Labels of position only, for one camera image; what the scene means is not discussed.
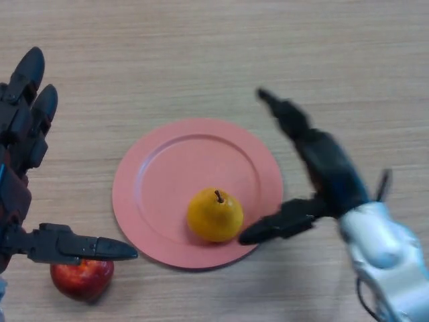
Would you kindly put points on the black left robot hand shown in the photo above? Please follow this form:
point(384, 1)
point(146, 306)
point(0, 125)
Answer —
point(13, 188)

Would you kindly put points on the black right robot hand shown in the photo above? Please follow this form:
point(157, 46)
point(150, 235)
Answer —
point(332, 174)

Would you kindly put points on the yellow pear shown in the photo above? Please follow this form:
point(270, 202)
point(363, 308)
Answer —
point(214, 218)

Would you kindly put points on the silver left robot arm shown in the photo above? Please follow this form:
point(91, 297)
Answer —
point(2, 288)

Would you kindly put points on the pink round plate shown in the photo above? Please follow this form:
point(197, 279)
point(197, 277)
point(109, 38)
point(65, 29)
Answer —
point(167, 188)

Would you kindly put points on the red apple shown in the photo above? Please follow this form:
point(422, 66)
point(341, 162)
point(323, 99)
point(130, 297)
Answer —
point(80, 280)

